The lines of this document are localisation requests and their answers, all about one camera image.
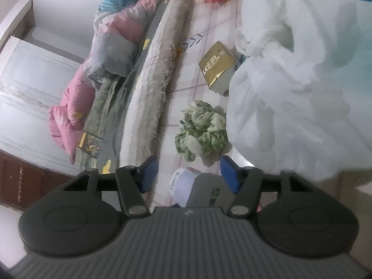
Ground grey bed sheet yellow print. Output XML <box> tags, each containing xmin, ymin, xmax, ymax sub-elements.
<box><xmin>77</xmin><ymin>0</ymin><xmax>178</xmax><ymax>175</ymax></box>

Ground white plastic bag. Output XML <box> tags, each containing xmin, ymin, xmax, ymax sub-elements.
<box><xmin>225</xmin><ymin>0</ymin><xmax>372</xmax><ymax>181</ymax></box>

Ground white fluffy blanket roll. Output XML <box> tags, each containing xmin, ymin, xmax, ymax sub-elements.
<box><xmin>119</xmin><ymin>0</ymin><xmax>210</xmax><ymax>169</ymax></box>

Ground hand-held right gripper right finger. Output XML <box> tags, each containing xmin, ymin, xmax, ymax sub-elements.
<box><xmin>220</xmin><ymin>155</ymin><xmax>311</xmax><ymax>218</ymax></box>

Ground brown wooden cabinet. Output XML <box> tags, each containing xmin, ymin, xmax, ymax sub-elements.
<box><xmin>0</xmin><ymin>148</ymin><xmax>73</xmax><ymax>211</ymax></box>

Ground white wardrobe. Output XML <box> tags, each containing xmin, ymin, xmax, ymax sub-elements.
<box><xmin>0</xmin><ymin>0</ymin><xmax>88</xmax><ymax>178</ymax></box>

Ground pink grey quilt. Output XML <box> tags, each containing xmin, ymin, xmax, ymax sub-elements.
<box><xmin>49</xmin><ymin>0</ymin><xmax>172</xmax><ymax>165</ymax></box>

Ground gold box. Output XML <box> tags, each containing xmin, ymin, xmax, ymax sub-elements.
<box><xmin>198</xmin><ymin>41</ymin><xmax>235</xmax><ymax>94</ymax></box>

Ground checked tablecloth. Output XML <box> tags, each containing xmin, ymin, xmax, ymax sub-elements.
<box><xmin>148</xmin><ymin>0</ymin><xmax>262</xmax><ymax>210</ymax></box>

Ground green fabric scrunchie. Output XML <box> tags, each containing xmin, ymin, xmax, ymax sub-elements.
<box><xmin>174</xmin><ymin>100</ymin><xmax>229</xmax><ymax>162</ymax></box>

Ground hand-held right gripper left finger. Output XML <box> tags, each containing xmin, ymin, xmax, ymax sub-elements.
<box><xmin>62</xmin><ymin>155</ymin><xmax>159</xmax><ymax>218</ymax></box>

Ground white plastic bottle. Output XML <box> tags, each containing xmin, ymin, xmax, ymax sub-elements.
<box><xmin>170</xmin><ymin>167</ymin><xmax>233</xmax><ymax>209</ymax></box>

